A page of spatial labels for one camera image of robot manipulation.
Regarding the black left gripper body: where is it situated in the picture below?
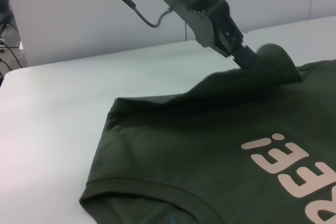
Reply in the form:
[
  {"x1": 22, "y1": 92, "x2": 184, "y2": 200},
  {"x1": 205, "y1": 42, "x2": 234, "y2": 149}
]
[{"x1": 154, "y1": 0, "x2": 234, "y2": 59}]

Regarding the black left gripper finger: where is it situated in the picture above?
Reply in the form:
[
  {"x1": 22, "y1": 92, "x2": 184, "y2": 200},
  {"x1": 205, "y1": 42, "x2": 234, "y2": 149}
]
[
  {"x1": 230, "y1": 45, "x2": 257, "y2": 70},
  {"x1": 224, "y1": 28, "x2": 245, "y2": 48}
]

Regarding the dark green FREE t-shirt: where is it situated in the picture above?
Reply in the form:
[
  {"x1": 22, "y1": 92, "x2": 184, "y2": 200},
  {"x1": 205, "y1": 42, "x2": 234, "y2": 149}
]
[{"x1": 78, "y1": 42, "x2": 336, "y2": 224}]

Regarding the black equipment rack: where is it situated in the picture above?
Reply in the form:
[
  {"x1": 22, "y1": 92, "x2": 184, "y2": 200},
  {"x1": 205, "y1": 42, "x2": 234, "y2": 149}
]
[{"x1": 0, "y1": 0, "x2": 16, "y2": 40}]

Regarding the black floor cable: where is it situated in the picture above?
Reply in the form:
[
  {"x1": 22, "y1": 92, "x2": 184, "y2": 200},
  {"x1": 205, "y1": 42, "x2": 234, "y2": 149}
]
[{"x1": 0, "y1": 39, "x2": 27, "y2": 78}]

